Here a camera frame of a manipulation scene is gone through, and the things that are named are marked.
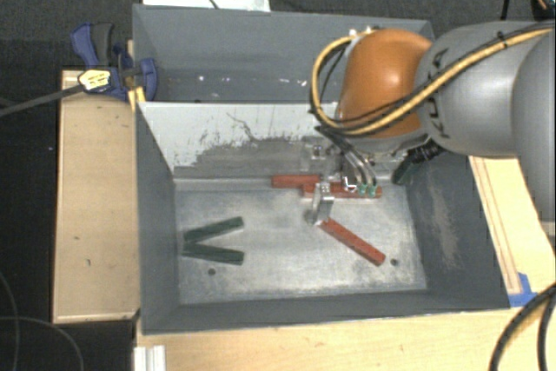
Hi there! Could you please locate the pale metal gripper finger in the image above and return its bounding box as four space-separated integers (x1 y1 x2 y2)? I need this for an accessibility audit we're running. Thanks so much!
299 144 328 176
302 182 336 228

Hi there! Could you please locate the red-brown flat block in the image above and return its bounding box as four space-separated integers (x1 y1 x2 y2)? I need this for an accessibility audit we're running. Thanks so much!
271 174 323 189
319 217 387 268
299 181 384 201

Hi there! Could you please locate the grey metal bin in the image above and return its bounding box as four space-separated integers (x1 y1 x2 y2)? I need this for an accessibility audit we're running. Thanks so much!
131 3 512 335

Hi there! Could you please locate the dark green flat block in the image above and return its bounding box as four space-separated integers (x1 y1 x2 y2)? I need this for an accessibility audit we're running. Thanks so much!
181 243 246 267
182 216 245 244

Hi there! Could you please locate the pale wood board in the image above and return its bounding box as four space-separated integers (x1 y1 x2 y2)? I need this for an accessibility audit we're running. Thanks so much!
51 69 142 325

